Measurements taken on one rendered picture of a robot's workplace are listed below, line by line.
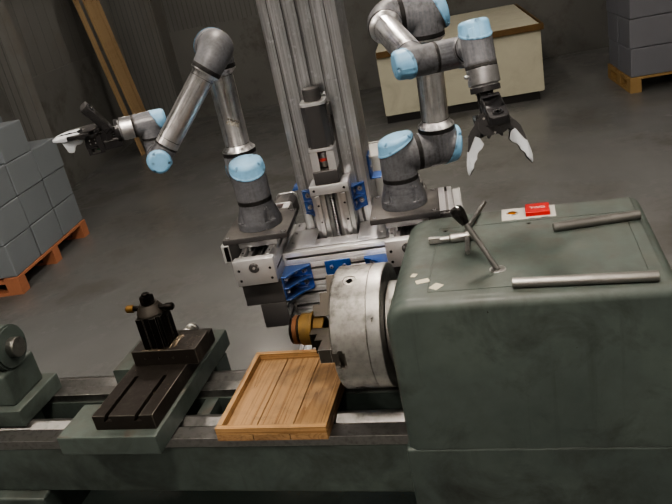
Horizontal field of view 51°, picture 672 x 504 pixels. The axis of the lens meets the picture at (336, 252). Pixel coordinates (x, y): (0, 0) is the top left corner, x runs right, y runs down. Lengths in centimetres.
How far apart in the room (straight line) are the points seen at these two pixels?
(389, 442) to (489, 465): 25
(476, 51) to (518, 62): 652
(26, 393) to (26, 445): 18
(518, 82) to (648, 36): 137
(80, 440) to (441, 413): 96
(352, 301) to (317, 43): 101
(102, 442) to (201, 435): 26
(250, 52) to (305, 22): 843
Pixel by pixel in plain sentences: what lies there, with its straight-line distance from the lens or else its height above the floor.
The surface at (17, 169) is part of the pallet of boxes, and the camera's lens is 614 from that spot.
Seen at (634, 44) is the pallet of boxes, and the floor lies 50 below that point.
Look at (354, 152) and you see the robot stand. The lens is 241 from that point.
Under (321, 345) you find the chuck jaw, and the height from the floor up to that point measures 110.
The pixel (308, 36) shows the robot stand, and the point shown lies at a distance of 235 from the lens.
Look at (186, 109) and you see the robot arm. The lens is 226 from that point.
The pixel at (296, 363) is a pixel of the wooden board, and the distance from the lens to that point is 208.
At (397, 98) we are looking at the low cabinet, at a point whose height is 28.
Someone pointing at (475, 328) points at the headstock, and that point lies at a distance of 151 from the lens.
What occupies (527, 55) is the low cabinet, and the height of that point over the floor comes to 50.
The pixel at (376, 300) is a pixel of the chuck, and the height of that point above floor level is 120.
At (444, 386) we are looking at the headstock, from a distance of 160.
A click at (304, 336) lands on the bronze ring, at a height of 108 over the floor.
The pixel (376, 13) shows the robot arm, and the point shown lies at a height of 178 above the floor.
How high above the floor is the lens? 196
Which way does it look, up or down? 23 degrees down
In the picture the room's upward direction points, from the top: 12 degrees counter-clockwise
